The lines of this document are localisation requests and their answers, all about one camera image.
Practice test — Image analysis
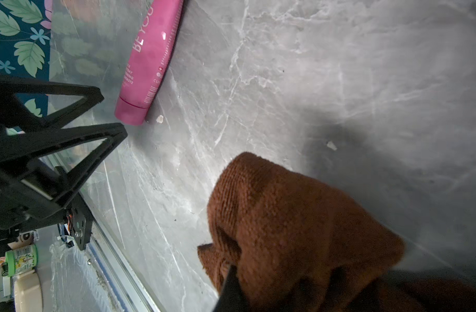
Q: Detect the pink toothpaste tube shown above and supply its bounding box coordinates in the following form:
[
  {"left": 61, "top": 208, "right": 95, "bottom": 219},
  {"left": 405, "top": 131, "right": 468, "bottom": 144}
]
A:
[{"left": 114, "top": 0, "right": 183, "bottom": 126}]

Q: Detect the brown cloth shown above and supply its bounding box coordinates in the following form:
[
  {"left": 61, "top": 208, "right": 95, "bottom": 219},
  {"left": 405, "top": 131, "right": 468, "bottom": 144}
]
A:
[{"left": 197, "top": 152, "right": 476, "bottom": 311}]

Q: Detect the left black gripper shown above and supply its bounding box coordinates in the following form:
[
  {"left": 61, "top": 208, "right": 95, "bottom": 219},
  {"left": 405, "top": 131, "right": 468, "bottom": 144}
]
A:
[{"left": 0, "top": 74, "right": 127, "bottom": 231}]

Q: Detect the green labelled bottle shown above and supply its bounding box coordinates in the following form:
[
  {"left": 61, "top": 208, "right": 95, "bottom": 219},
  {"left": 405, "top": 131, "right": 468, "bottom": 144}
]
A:
[{"left": 3, "top": 244, "right": 38, "bottom": 277}]

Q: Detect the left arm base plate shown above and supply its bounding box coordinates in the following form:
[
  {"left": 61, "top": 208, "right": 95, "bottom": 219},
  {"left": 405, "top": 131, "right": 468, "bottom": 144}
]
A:
[{"left": 58, "top": 194, "right": 95, "bottom": 251}]

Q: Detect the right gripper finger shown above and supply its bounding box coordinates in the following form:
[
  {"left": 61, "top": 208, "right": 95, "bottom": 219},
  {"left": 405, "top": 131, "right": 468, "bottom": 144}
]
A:
[{"left": 213, "top": 265, "right": 248, "bottom": 312}]

